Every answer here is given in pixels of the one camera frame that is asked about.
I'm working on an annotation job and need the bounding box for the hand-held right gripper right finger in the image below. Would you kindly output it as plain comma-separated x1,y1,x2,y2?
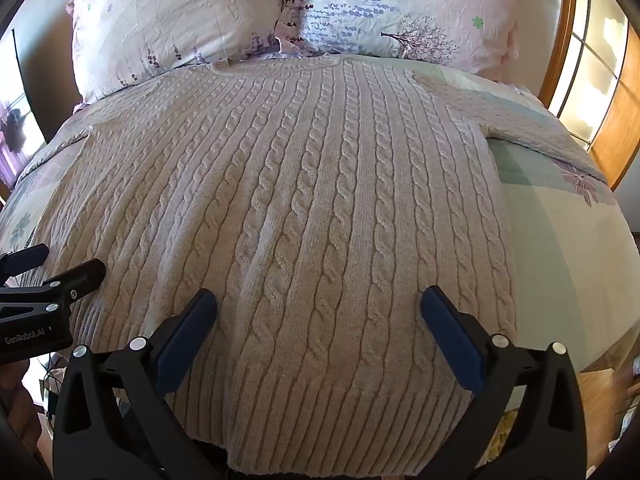
421,285,587,480

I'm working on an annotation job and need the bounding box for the pink floral pillow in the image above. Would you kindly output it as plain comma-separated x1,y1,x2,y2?
66,0,288,106

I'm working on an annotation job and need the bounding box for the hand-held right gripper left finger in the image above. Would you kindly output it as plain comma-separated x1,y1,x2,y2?
52,288,228,480

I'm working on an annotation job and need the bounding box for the wooden framed door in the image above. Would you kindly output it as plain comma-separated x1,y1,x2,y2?
537,0,640,193

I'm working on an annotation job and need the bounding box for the beige cable-knit sweater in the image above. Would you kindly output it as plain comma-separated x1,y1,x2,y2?
31,55,613,477

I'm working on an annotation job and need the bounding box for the white floral pillow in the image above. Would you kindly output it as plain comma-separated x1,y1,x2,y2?
277,0,541,83

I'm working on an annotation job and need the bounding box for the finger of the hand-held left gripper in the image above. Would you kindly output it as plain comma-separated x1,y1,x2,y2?
0,243,50,286
45,259,107,311

